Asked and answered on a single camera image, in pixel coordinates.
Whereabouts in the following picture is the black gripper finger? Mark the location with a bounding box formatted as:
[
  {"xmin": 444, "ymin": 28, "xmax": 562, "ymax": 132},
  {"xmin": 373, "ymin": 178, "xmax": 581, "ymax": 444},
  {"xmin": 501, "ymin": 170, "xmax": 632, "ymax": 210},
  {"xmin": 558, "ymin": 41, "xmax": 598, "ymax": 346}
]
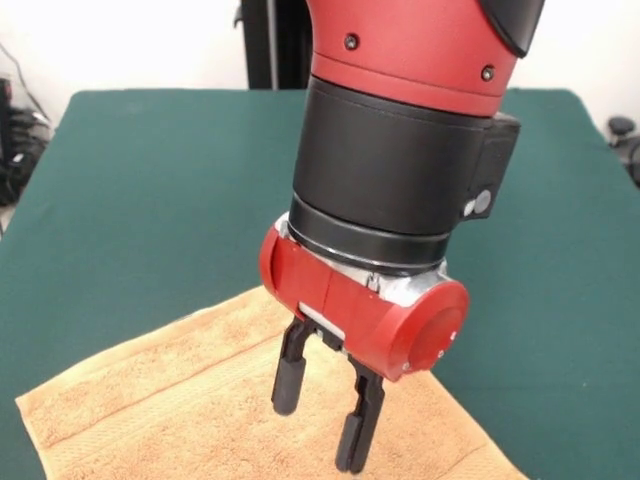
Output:
[
  {"xmin": 271, "ymin": 318, "xmax": 317, "ymax": 416},
  {"xmin": 335, "ymin": 353, "xmax": 387, "ymax": 475}
]

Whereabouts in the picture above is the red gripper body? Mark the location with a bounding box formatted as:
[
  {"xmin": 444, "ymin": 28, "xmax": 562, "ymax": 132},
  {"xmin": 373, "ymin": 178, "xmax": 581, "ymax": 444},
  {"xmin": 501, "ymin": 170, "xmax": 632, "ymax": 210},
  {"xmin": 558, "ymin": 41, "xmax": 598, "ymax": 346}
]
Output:
[{"xmin": 257, "ymin": 212, "xmax": 471, "ymax": 384}]

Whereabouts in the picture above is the tan terry towel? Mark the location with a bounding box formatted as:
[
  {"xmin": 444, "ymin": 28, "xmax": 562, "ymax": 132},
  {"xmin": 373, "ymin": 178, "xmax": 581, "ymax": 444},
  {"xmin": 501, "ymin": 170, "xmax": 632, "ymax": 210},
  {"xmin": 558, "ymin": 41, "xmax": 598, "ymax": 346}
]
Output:
[{"xmin": 14, "ymin": 285, "xmax": 525, "ymax": 480}]

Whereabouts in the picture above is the dark green table cloth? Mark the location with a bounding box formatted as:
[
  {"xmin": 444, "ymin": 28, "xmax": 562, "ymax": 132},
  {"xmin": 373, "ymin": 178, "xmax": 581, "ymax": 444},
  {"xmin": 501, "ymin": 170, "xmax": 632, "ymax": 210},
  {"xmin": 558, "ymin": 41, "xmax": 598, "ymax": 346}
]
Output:
[{"xmin": 0, "ymin": 88, "xmax": 640, "ymax": 480}]

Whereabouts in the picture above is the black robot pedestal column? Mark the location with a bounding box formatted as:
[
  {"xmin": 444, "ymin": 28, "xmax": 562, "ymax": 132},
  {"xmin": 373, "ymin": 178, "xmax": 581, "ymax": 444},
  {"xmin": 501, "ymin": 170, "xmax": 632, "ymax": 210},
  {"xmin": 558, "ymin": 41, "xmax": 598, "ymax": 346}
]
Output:
[{"xmin": 237, "ymin": 0, "xmax": 316, "ymax": 91}]

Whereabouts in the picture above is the dark pedestal leg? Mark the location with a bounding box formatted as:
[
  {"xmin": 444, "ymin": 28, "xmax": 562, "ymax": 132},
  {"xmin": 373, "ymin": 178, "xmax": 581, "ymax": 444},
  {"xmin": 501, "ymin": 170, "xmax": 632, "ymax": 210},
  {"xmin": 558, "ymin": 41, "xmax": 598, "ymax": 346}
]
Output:
[
  {"xmin": 0, "ymin": 77, "xmax": 54, "ymax": 207},
  {"xmin": 607, "ymin": 115, "xmax": 640, "ymax": 189}
]

